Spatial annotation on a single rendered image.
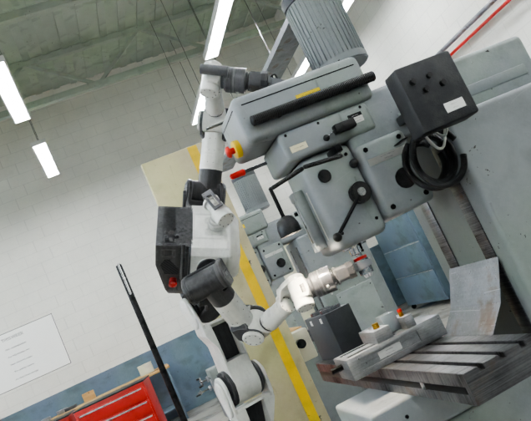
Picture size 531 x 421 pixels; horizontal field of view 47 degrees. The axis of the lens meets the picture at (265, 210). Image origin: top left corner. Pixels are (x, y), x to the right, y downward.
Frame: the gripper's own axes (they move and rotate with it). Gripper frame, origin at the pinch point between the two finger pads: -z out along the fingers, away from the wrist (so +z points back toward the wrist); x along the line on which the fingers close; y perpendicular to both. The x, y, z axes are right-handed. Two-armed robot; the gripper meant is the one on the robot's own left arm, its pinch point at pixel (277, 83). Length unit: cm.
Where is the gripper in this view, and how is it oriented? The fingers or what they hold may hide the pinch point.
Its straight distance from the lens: 216.3
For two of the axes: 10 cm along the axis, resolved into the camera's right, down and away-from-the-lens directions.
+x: -0.4, -1.1, -9.9
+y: 1.0, -9.9, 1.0
